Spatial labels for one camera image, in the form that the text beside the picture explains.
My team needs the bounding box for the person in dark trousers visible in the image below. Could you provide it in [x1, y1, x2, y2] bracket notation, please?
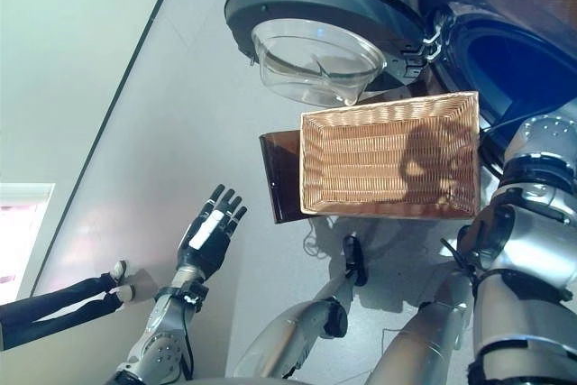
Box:
[0, 260, 136, 353]

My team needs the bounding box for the white floor cable coil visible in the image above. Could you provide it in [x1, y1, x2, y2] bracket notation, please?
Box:
[304, 217, 343, 262]

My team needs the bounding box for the wicker laundry basket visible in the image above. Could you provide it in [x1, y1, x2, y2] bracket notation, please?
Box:
[298, 90, 480, 222]

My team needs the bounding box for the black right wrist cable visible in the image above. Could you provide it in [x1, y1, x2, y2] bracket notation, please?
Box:
[480, 116, 528, 177]

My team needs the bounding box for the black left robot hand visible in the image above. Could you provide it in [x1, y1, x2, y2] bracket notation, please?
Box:
[175, 184, 249, 282]

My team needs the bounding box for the grey front-load washing machine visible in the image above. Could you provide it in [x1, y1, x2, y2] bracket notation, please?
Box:
[355, 0, 577, 179]

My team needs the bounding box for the brown acrylic stand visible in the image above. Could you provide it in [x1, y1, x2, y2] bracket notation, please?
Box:
[258, 82, 434, 225]

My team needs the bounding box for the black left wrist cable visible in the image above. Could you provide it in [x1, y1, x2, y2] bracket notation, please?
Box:
[182, 303, 194, 380]

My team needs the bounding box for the round glass washer door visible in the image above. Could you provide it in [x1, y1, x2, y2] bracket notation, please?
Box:
[224, 0, 428, 105]

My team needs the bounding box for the thin black floor cable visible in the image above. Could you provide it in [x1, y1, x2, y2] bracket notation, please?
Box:
[380, 325, 407, 350]

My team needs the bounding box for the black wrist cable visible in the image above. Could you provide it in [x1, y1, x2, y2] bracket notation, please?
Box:
[480, 116, 528, 177]
[182, 303, 194, 380]

